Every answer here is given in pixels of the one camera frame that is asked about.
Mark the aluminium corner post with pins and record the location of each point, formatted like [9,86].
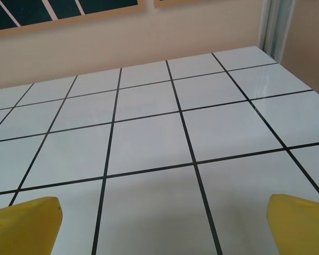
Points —
[273,26]

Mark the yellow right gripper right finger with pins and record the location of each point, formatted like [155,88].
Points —
[300,228]

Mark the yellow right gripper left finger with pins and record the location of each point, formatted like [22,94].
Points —
[24,228]

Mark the dark wall panel three flowers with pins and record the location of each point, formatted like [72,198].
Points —
[69,8]

